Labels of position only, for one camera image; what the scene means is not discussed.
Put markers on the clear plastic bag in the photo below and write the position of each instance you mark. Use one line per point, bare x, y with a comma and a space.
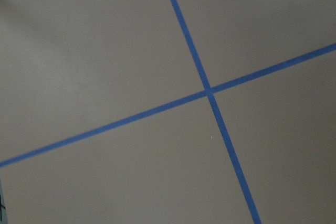
3, 212

